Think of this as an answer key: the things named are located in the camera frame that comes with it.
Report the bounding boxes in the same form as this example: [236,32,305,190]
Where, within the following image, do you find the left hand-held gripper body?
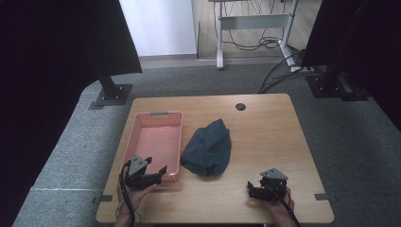
[123,153,163,192]

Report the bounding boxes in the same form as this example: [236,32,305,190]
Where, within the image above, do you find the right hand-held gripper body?
[257,167,289,202]

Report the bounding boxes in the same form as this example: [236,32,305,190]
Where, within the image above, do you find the pink plastic basket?
[120,111,184,184]

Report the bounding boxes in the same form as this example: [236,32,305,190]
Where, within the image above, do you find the dark blue cloth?
[179,117,233,178]

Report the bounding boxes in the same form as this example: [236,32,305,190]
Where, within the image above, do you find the person's right hand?
[265,186,295,218]

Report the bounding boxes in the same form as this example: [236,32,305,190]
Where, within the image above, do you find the person's left hand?
[115,183,159,218]

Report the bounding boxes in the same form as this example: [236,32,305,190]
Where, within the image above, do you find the black metal stand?
[305,0,371,102]
[88,53,133,111]

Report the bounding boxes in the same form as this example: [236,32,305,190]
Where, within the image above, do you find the black curtain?
[300,0,401,133]
[0,0,144,227]

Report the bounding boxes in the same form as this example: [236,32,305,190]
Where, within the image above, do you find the left hand-held gripper black cable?
[118,160,137,227]

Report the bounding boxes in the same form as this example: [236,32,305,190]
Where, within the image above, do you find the black floor cables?
[257,49,314,95]

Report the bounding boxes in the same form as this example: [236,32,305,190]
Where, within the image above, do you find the cable bundle under desk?
[213,0,287,52]

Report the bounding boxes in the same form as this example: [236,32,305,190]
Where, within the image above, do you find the white desk frame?
[207,0,305,73]

